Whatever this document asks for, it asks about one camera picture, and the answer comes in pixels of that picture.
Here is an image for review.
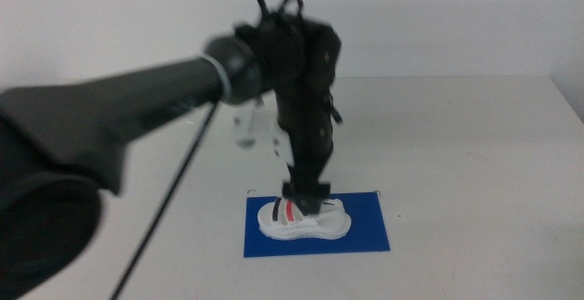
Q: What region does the blue rectangular mat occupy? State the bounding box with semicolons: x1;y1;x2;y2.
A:
243;191;391;259

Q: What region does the clear wrist camera mount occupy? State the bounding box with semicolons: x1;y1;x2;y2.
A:
232;101;296;167

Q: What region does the thin black cable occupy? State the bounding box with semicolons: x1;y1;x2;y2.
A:
108;101;220;300

